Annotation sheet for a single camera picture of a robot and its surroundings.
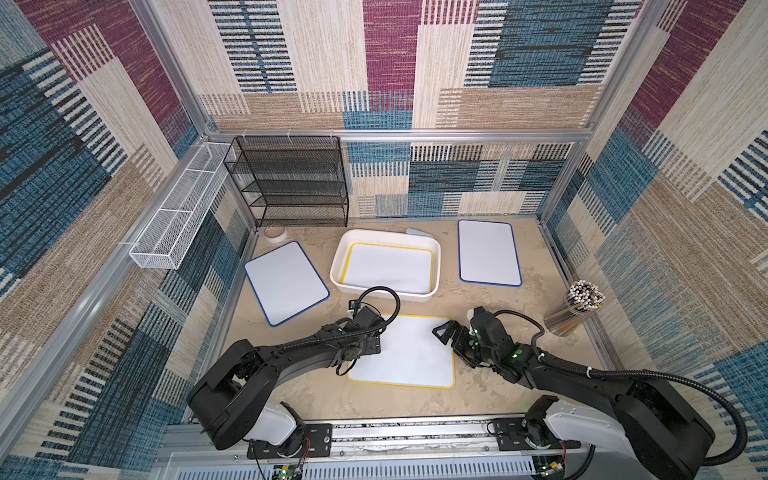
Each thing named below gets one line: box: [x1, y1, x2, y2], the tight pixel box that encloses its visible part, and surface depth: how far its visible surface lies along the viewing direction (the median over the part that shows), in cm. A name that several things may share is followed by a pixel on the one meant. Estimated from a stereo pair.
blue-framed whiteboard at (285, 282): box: [244, 241, 330, 327], surface depth 108 cm
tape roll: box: [264, 225, 288, 243], surface depth 118 cm
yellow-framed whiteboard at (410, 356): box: [348, 314, 456, 389], surface depth 87 cm
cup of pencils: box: [544, 280, 606, 337], surface depth 81 cm
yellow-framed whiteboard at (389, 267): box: [340, 243, 433, 293], surface depth 110 cm
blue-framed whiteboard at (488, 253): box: [457, 219, 522, 287], surface depth 111 cm
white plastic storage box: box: [330, 229, 441, 302], surface depth 110 cm
